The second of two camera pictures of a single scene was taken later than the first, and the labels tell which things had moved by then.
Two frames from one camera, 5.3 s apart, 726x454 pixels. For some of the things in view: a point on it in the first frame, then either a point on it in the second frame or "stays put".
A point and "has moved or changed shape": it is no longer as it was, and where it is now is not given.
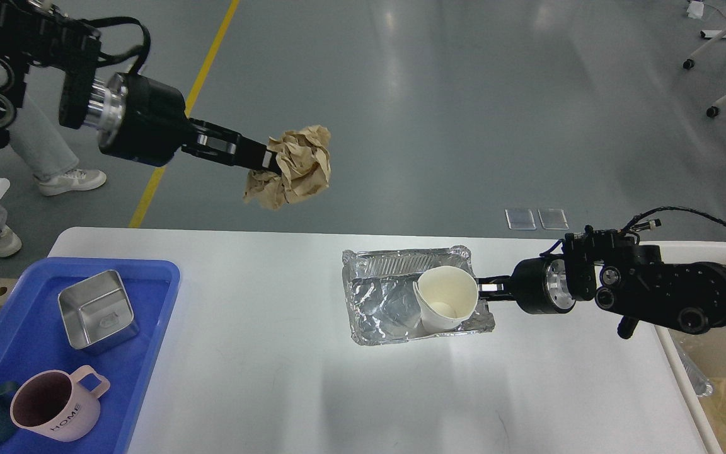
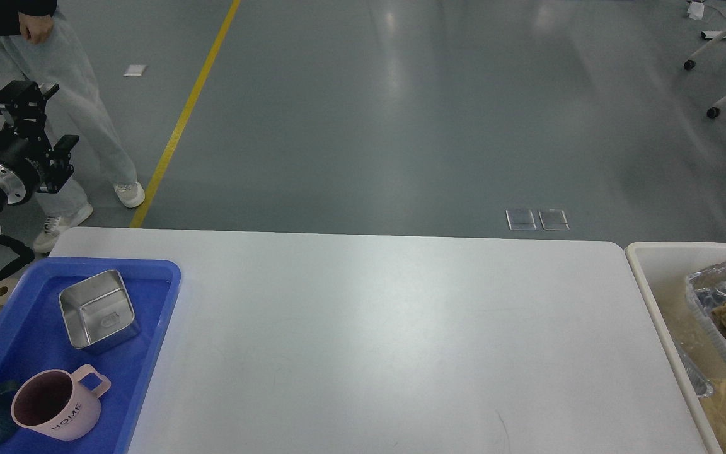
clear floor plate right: [553, 219] stays put
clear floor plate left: [520, 219] stays put
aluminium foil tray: [381, 302] has moved or changed shape
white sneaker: [71, 180] → [131, 194]
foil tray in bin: [702, 386] stays put
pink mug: [53, 403] stays put
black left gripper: [145, 120] → [18, 164]
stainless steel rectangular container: [97, 312] stays put
